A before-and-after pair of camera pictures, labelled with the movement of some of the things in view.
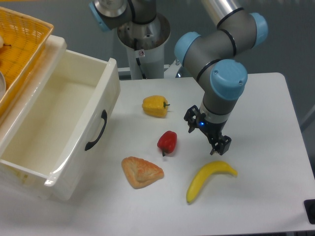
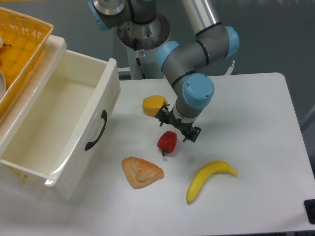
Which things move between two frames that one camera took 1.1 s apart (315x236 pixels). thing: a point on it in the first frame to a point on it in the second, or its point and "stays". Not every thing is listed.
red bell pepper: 167,142 stays
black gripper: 211,130 to 164,114
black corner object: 309,207 stays
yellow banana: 214,166 stays
